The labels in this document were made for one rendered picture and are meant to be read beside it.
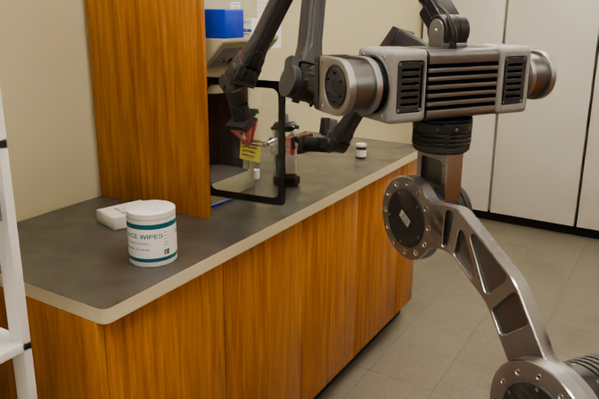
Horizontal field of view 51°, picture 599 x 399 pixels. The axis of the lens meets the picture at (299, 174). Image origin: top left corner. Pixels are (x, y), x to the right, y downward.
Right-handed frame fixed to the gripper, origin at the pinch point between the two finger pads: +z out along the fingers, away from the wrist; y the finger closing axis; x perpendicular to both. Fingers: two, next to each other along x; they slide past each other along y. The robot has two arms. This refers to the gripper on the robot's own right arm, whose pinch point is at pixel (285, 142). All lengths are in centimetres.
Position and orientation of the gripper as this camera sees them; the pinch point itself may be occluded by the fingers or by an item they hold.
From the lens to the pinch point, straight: 241.2
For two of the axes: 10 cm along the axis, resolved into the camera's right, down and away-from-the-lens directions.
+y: -5.1, 2.0, -8.4
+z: -8.6, -0.8, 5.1
